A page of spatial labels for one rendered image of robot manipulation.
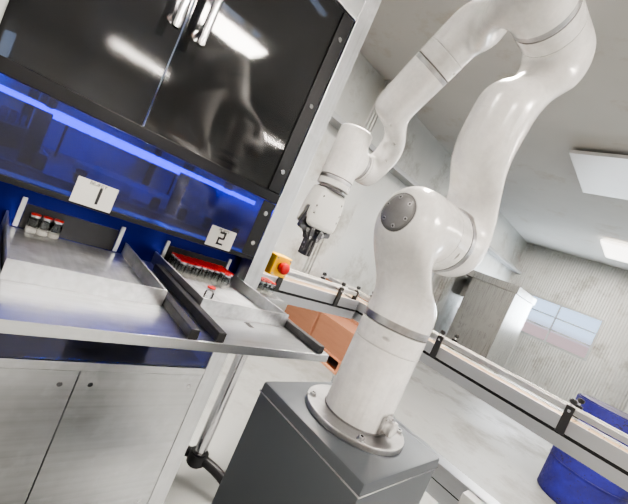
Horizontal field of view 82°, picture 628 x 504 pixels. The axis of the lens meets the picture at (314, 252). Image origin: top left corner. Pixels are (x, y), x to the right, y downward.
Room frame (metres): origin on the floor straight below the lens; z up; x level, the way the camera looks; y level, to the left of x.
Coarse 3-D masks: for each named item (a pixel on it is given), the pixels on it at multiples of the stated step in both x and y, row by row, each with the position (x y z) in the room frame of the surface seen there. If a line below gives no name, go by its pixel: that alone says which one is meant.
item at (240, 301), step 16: (160, 256) 0.99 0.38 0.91; (176, 272) 0.90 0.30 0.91; (192, 288) 0.83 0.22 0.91; (240, 288) 1.14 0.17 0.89; (208, 304) 0.79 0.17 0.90; (224, 304) 0.82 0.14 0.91; (240, 304) 0.99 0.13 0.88; (256, 304) 1.06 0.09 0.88; (272, 304) 1.01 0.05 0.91; (256, 320) 0.89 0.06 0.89; (272, 320) 0.93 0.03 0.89
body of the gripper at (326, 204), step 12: (312, 192) 0.88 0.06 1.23; (324, 192) 0.86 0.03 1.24; (336, 192) 0.88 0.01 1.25; (312, 204) 0.86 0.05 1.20; (324, 204) 0.87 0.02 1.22; (336, 204) 0.89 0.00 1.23; (300, 216) 0.90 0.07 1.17; (312, 216) 0.86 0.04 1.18; (324, 216) 0.88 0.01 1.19; (336, 216) 0.91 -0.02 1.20; (324, 228) 0.90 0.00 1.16
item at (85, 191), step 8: (80, 176) 0.80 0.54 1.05; (80, 184) 0.80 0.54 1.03; (88, 184) 0.81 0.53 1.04; (96, 184) 0.82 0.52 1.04; (72, 192) 0.80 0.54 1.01; (80, 192) 0.81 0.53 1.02; (88, 192) 0.82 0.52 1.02; (96, 192) 0.83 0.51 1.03; (104, 192) 0.84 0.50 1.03; (112, 192) 0.85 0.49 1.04; (72, 200) 0.80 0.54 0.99; (80, 200) 0.81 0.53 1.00; (88, 200) 0.82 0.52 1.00; (104, 200) 0.84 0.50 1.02; (112, 200) 0.85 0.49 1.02; (96, 208) 0.84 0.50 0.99; (104, 208) 0.85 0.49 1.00
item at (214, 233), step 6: (216, 228) 1.04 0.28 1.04; (222, 228) 1.05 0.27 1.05; (210, 234) 1.04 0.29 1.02; (216, 234) 1.05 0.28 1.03; (222, 234) 1.06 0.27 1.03; (228, 234) 1.07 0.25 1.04; (234, 234) 1.08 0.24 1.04; (210, 240) 1.04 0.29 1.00; (216, 240) 1.05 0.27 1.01; (222, 240) 1.06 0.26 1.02; (228, 240) 1.08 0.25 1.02; (216, 246) 1.06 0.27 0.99; (222, 246) 1.07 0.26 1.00; (228, 246) 1.08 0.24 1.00
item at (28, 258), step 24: (24, 240) 0.75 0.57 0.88; (48, 240) 0.82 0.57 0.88; (24, 264) 0.57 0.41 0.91; (48, 264) 0.68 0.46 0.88; (72, 264) 0.74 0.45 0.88; (96, 264) 0.80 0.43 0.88; (120, 264) 0.88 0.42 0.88; (144, 264) 0.84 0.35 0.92; (72, 288) 0.62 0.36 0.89; (96, 288) 0.64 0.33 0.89; (120, 288) 0.67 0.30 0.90; (144, 288) 0.70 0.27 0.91
